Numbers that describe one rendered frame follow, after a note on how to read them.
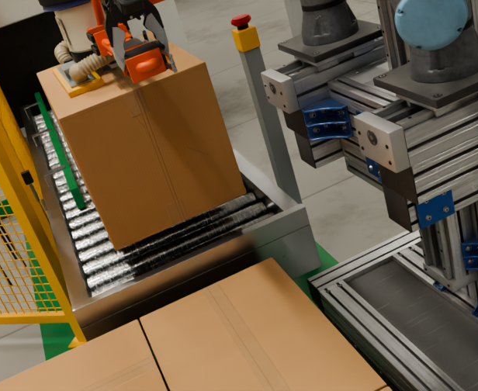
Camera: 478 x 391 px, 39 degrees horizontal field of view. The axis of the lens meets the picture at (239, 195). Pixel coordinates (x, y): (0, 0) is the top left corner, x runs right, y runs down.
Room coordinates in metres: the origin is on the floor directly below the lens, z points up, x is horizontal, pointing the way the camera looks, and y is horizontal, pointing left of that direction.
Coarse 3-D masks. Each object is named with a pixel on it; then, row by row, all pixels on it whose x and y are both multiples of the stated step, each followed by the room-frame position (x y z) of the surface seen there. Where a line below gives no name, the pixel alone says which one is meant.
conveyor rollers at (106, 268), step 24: (48, 144) 3.16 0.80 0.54; (72, 168) 2.74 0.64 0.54; (72, 216) 2.28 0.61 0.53; (96, 216) 2.21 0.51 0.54; (216, 216) 1.94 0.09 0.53; (240, 216) 1.87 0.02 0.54; (264, 216) 1.81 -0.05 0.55; (96, 240) 2.03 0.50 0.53; (144, 240) 1.90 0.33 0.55; (168, 240) 1.90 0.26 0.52; (192, 240) 1.82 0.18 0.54; (216, 240) 1.76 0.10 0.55; (96, 264) 1.85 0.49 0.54; (120, 264) 1.80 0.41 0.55; (144, 264) 1.79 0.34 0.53; (96, 288) 1.75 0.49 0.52
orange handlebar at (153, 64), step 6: (150, 0) 2.05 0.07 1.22; (156, 0) 2.06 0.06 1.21; (162, 0) 2.06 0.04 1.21; (126, 36) 1.61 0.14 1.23; (102, 42) 1.68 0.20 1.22; (108, 42) 1.61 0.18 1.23; (108, 48) 1.61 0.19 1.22; (150, 60) 1.35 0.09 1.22; (156, 60) 1.35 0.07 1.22; (138, 66) 1.34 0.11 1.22; (144, 66) 1.34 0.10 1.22; (150, 66) 1.34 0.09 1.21; (156, 66) 1.34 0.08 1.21; (138, 72) 1.35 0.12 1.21; (144, 72) 1.34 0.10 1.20
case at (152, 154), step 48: (48, 96) 1.87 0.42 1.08; (96, 96) 1.72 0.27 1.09; (144, 96) 1.68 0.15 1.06; (192, 96) 1.71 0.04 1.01; (96, 144) 1.64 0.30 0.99; (144, 144) 1.67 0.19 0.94; (192, 144) 1.70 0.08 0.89; (96, 192) 1.63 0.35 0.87; (144, 192) 1.66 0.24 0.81; (192, 192) 1.69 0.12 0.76; (240, 192) 1.72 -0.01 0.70
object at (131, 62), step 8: (136, 48) 1.42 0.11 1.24; (144, 48) 1.39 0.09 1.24; (152, 48) 1.37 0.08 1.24; (128, 56) 1.37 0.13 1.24; (136, 56) 1.35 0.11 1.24; (144, 56) 1.35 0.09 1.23; (152, 56) 1.36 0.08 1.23; (160, 56) 1.36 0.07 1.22; (128, 64) 1.35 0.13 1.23; (136, 64) 1.35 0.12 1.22; (128, 72) 1.42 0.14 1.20; (136, 72) 1.35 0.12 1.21; (152, 72) 1.36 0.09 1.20; (160, 72) 1.36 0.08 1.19; (136, 80) 1.35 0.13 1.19
